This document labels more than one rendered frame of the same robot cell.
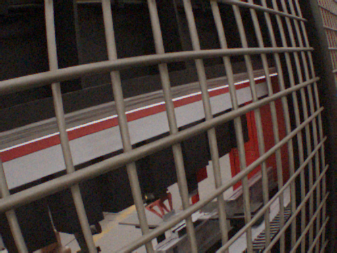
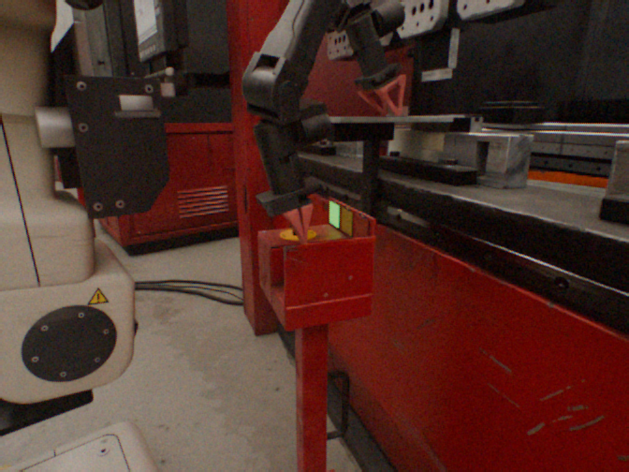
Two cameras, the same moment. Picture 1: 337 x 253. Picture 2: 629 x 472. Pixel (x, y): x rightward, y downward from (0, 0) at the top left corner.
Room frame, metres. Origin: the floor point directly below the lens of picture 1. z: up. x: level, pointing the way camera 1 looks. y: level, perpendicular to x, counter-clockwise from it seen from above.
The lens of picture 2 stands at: (1.28, 0.90, 1.00)
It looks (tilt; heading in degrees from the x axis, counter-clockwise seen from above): 17 degrees down; 305
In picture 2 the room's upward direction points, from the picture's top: straight up
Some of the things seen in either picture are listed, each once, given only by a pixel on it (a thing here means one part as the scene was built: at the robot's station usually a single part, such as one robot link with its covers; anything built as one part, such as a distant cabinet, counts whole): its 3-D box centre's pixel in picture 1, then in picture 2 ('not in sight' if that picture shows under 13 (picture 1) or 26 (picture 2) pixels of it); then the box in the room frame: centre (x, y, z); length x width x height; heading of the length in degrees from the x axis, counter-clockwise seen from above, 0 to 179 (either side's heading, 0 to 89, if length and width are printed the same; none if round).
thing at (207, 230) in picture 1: (188, 240); (445, 153); (1.55, 0.00, 0.92); 0.39 x 0.06 x 0.10; 147
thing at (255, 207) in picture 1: (231, 215); (487, 112); (1.51, -0.16, 1.01); 0.26 x 0.12 x 0.05; 57
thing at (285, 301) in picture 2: not in sight; (311, 256); (1.68, 0.34, 0.75); 0.20 x 0.16 x 0.18; 145
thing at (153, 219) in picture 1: (159, 218); (376, 119); (1.68, 0.09, 1.00); 0.26 x 0.18 x 0.01; 57
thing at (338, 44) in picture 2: (232, 125); (350, 29); (1.96, -0.26, 1.26); 0.15 x 0.09 x 0.17; 147
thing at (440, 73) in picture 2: (188, 185); (437, 56); (1.60, -0.03, 1.13); 0.10 x 0.02 x 0.10; 147
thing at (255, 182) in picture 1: (251, 190); (332, 139); (2.06, -0.33, 0.92); 0.50 x 0.06 x 0.10; 147
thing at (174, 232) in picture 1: (188, 224); (443, 124); (1.56, -0.01, 0.98); 0.20 x 0.03 x 0.03; 147
